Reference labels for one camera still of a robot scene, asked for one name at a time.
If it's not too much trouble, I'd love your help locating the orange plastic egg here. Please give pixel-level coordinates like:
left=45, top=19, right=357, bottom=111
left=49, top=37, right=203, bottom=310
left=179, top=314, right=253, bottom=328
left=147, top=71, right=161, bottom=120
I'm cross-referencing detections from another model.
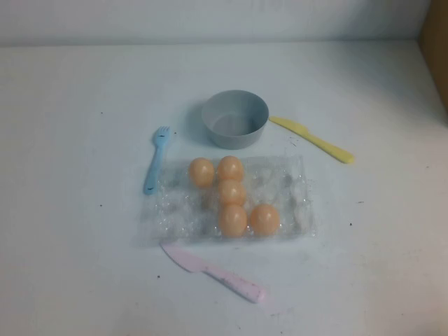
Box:
left=188, top=157, right=216, bottom=188
left=216, top=155, right=245, bottom=182
left=218, top=204, right=249, bottom=239
left=218, top=179, right=247, bottom=207
left=249, top=204, right=281, bottom=237

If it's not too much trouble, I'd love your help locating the grey-blue round bowl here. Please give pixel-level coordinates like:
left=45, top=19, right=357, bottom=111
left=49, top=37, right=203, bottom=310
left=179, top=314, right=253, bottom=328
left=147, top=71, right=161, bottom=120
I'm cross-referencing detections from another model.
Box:
left=201, top=90, right=270, bottom=151

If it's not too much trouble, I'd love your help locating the brown cardboard box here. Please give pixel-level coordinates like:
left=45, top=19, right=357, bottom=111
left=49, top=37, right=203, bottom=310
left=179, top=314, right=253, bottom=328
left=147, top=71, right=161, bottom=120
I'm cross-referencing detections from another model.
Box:
left=419, top=0, right=448, bottom=120

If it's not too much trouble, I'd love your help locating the clear plastic egg tray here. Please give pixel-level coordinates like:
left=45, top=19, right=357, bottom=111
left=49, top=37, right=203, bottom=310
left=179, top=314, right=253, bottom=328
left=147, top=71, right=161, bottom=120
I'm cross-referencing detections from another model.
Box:
left=139, top=153, right=320, bottom=248

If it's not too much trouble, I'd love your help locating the light blue plastic fork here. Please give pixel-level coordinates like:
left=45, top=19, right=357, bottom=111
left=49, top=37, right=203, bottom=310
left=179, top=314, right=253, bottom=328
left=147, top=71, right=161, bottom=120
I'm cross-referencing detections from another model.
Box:
left=142, top=125, right=172, bottom=196

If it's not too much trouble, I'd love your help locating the pink plastic knife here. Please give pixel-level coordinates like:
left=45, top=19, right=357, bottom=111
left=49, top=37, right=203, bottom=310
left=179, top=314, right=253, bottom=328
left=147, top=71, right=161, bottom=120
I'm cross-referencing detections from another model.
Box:
left=160, top=241, right=268, bottom=305

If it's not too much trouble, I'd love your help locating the yellow plastic knife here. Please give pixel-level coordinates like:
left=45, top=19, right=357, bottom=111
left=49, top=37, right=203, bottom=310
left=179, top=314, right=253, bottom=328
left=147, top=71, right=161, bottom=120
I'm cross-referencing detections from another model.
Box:
left=268, top=115, right=356, bottom=165

